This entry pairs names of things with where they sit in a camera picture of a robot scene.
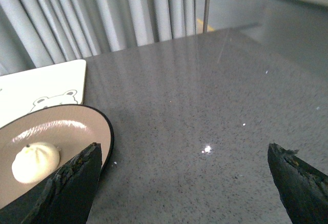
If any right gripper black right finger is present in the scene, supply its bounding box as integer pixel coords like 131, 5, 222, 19
268, 143, 327, 223

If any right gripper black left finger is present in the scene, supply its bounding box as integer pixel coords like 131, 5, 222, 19
1, 143, 101, 223

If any white steamed bun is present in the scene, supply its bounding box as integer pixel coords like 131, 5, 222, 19
11, 142, 60, 184

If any white bear tray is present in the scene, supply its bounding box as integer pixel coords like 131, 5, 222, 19
1, 59, 87, 127

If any grey pleated curtain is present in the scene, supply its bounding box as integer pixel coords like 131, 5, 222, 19
1, 0, 196, 75

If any metal stand pole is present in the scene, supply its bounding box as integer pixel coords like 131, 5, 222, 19
202, 0, 210, 33

